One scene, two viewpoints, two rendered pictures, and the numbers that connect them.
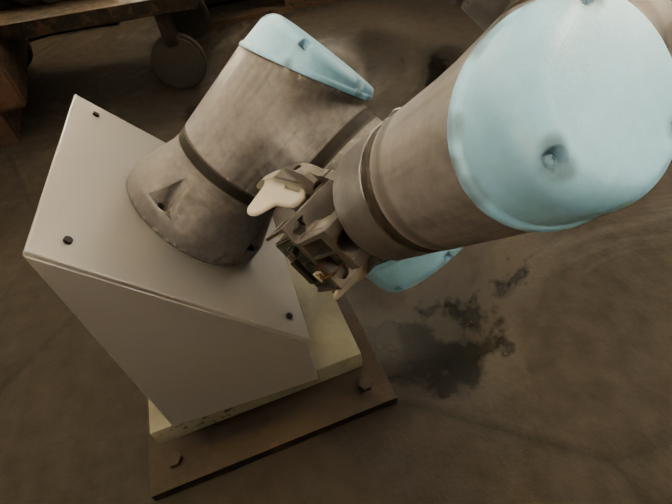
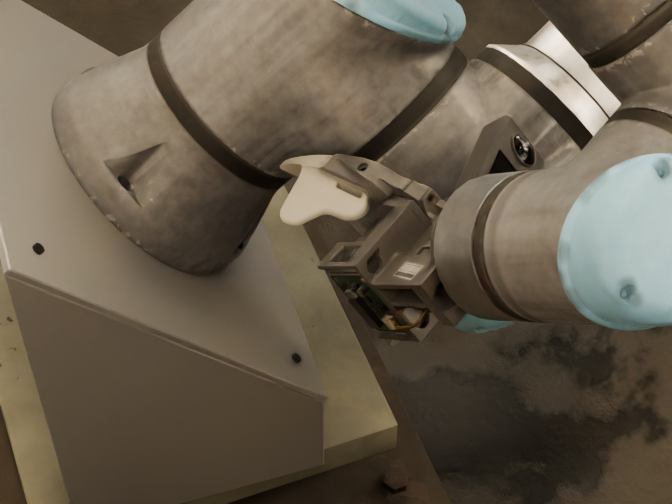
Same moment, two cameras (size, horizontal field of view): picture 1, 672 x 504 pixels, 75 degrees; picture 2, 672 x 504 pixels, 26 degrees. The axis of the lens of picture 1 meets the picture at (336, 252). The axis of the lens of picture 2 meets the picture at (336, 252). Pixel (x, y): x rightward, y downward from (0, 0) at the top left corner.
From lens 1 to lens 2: 0.60 m
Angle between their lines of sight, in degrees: 8
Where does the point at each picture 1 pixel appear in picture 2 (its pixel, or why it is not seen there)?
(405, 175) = (520, 266)
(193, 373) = (142, 443)
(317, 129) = (383, 95)
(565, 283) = not seen: outside the picture
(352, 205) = (459, 268)
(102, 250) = (71, 260)
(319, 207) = (399, 236)
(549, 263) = not seen: outside the picture
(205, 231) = (188, 224)
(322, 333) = (329, 386)
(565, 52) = (642, 217)
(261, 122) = (300, 77)
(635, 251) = not seen: outside the picture
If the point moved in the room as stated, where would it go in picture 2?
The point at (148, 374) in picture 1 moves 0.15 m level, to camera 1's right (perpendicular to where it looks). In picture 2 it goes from (80, 441) to (278, 420)
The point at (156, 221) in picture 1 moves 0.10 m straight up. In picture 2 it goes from (115, 206) to (97, 109)
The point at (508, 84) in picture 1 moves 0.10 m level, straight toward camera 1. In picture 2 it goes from (600, 240) to (555, 395)
